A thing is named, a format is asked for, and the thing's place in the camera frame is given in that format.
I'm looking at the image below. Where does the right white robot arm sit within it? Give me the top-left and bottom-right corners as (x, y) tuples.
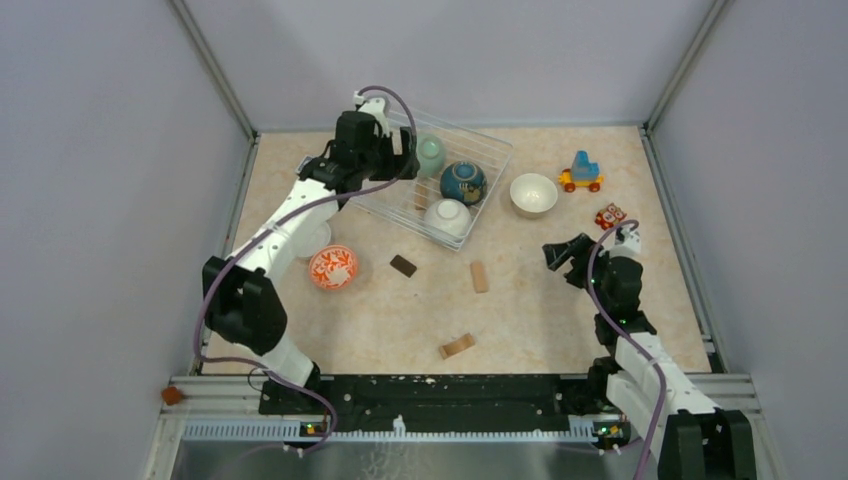
(542, 228), (758, 479)

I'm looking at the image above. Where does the red owl toy block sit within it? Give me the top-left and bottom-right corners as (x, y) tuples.
(594, 203), (627, 230)

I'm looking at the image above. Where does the blue yellow toy train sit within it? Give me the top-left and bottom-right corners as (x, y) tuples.
(558, 150), (604, 193)

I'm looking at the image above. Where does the dark brown block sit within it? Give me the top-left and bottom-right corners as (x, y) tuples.
(390, 255), (418, 278)

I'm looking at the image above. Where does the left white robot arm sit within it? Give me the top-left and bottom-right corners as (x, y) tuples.
(200, 111), (418, 414)

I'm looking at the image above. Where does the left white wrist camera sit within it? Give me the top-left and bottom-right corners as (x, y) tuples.
(353, 92), (392, 138)

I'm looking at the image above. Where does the orange patterned white bowl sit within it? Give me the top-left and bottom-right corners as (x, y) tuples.
(308, 245), (359, 290)

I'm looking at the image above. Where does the dark teal patterned bowl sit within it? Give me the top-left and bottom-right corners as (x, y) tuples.
(439, 161), (488, 206)

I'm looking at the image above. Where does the light green ceramic bowl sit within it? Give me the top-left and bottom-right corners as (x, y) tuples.
(416, 133), (447, 178)

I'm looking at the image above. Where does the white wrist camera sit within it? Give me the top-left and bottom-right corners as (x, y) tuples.
(353, 92), (392, 138)
(608, 225), (642, 260)

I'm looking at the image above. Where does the notched wooden block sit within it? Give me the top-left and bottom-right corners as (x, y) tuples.
(438, 333), (476, 360)

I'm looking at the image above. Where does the plain white bowl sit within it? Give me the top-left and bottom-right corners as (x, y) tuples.
(295, 222), (332, 260)

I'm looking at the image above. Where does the white ceramic bowl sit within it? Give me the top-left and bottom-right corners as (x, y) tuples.
(423, 199), (472, 238)

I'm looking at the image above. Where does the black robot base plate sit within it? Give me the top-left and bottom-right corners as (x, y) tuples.
(258, 374), (619, 433)

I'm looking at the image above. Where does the beige ceramic bowl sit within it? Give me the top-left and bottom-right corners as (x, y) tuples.
(509, 173), (559, 219)

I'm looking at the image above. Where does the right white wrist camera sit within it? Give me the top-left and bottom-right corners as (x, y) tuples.
(608, 225), (642, 260)

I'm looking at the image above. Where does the white wire dish rack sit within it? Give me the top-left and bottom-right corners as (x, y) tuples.
(348, 107), (513, 251)

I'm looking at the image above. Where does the small orange block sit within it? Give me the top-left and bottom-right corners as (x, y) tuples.
(161, 385), (184, 406)

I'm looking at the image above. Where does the light wooden block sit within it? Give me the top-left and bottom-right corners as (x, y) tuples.
(470, 261), (489, 294)

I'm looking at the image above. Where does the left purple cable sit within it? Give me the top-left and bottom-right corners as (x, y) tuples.
(192, 84), (419, 458)

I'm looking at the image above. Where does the wooden block in rack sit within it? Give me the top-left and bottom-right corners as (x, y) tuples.
(413, 183), (429, 211)

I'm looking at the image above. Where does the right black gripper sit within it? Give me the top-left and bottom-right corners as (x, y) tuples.
(543, 233), (612, 312)

